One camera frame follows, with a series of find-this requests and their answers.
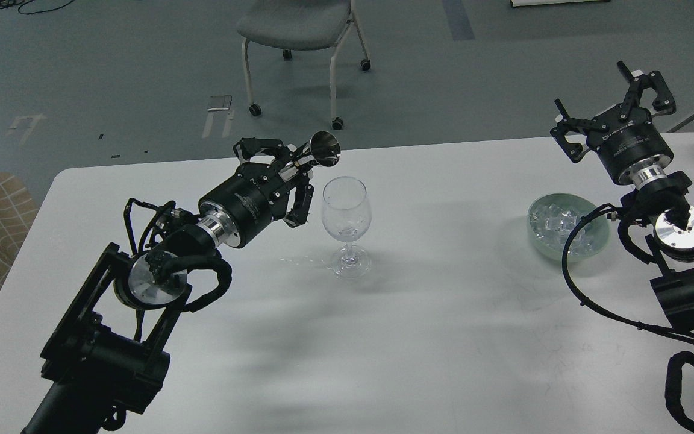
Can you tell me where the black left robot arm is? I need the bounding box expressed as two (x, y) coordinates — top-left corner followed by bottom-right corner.
(23, 131), (340, 433)

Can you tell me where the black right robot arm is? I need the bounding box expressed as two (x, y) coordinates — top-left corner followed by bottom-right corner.
(550, 61), (694, 433)

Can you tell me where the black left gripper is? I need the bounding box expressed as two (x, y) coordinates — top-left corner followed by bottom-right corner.
(198, 137), (314, 249)

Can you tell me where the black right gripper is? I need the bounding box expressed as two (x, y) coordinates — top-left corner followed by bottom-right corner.
(550, 60), (677, 186)

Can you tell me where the steel double jigger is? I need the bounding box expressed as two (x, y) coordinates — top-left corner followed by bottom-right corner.
(279, 131), (341, 181)

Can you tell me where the metal floor plate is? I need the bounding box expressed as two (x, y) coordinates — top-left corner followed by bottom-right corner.
(206, 95), (233, 113)

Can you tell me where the clear wine glass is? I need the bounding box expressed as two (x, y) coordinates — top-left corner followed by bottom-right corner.
(320, 176), (372, 278)

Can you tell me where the green bowl of ice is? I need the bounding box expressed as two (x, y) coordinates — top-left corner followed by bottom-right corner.
(526, 193), (610, 263)

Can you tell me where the grey office chair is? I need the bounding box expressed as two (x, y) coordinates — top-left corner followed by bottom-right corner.
(237, 1), (372, 131)

